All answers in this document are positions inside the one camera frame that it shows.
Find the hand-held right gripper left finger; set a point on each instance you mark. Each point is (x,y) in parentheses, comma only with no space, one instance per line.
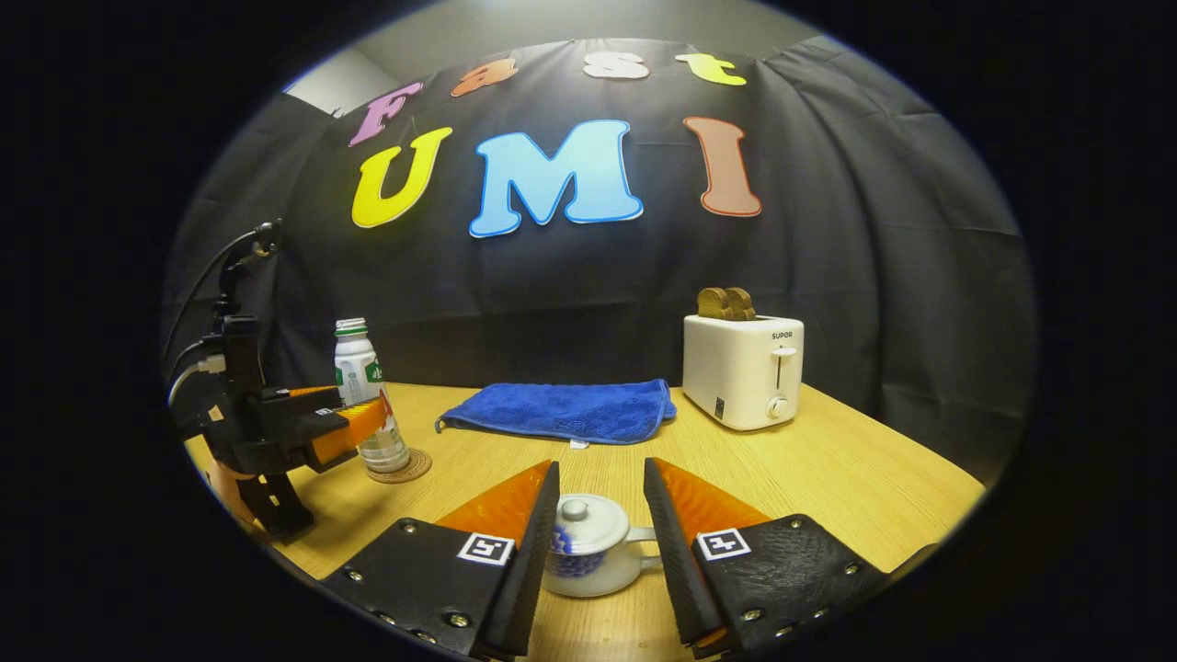
(529,570)

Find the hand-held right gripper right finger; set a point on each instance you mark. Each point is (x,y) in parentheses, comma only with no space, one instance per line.
(685,570)

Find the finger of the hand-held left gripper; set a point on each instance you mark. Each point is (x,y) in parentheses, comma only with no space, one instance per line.
(354,425)
(303,398)

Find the white blue-patterned teacup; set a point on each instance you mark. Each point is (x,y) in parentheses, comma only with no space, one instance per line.
(588,575)

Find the white plastic water bottle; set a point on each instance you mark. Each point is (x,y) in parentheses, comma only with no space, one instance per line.
(354,354)

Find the round brown coaster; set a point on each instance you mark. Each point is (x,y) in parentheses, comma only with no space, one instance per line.
(414,469)

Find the white teacup lid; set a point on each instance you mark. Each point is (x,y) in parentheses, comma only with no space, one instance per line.
(588,524)

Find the blue towel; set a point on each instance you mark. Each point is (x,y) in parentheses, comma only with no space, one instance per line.
(561,411)

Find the white toaster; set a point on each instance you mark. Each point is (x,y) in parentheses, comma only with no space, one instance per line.
(736,372)

